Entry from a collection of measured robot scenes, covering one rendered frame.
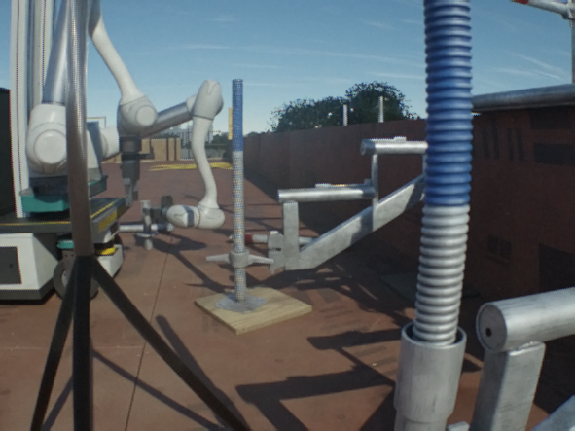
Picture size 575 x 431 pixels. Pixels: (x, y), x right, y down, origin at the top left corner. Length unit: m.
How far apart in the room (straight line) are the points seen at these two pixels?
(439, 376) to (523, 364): 0.11
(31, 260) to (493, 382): 1.43
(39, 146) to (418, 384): 1.15
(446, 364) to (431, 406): 0.04
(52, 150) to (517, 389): 1.22
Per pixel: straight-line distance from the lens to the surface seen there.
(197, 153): 1.94
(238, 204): 1.37
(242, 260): 1.40
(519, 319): 0.40
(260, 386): 1.04
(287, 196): 1.39
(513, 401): 0.46
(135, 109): 1.39
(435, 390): 0.37
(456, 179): 0.32
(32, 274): 1.59
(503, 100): 1.38
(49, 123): 1.33
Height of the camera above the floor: 0.57
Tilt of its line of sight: 10 degrees down
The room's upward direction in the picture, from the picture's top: straight up
